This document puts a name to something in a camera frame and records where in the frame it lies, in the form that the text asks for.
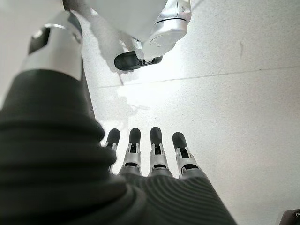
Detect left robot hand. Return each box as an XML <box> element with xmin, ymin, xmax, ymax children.
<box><xmin>0</xmin><ymin>11</ymin><xmax>237</xmax><ymax>225</ymax></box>

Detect dark metal bracket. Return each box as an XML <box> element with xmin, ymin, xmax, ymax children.
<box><xmin>280</xmin><ymin>208</ymin><xmax>300</xmax><ymax>225</ymax></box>

